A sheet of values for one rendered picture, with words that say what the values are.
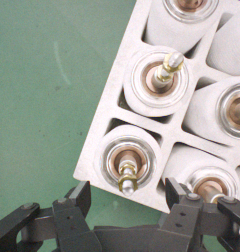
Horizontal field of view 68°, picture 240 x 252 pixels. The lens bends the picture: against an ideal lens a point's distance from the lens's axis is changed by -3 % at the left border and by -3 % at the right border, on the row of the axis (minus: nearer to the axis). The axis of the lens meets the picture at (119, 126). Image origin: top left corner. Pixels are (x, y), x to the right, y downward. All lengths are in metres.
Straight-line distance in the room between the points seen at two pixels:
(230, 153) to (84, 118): 0.35
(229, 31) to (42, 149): 0.49
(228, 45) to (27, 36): 0.50
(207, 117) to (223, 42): 0.12
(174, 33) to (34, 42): 0.41
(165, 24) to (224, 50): 0.11
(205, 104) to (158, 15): 0.14
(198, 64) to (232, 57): 0.05
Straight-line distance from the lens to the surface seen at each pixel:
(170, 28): 0.28
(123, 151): 0.25
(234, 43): 0.31
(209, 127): 0.27
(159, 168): 0.26
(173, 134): 0.32
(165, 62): 0.18
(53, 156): 0.55
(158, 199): 0.35
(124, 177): 0.17
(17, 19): 0.65
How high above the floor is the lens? 0.49
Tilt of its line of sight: 86 degrees down
